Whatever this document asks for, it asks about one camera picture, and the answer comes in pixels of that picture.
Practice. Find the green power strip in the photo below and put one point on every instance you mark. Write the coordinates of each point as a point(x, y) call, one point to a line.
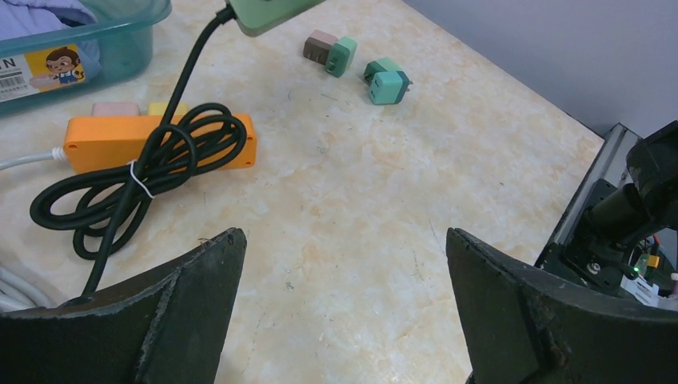
point(255, 17)

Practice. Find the yellow plug on orange strip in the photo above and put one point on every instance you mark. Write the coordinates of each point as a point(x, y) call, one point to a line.
point(159, 108)

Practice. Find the purple cloth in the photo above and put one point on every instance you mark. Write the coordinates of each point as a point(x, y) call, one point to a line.
point(21, 19)

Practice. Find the light green usb plug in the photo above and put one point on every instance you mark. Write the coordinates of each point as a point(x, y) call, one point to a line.
point(379, 65)

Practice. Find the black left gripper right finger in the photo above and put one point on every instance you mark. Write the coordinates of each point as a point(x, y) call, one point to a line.
point(524, 325)

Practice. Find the teal plastic basin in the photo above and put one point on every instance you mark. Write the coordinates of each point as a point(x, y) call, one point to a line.
point(50, 67)

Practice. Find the orange power strip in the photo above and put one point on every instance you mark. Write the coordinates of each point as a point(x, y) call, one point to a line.
point(102, 142)

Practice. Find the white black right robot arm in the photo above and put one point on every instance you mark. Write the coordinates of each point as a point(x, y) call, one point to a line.
point(633, 197)

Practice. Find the teal usb plug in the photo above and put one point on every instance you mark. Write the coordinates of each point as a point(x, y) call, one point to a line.
point(388, 87)

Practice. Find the pink usb plug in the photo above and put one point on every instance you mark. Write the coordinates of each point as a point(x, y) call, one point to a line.
point(318, 45)

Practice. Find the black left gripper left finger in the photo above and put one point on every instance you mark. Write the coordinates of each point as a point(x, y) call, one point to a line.
point(166, 325)

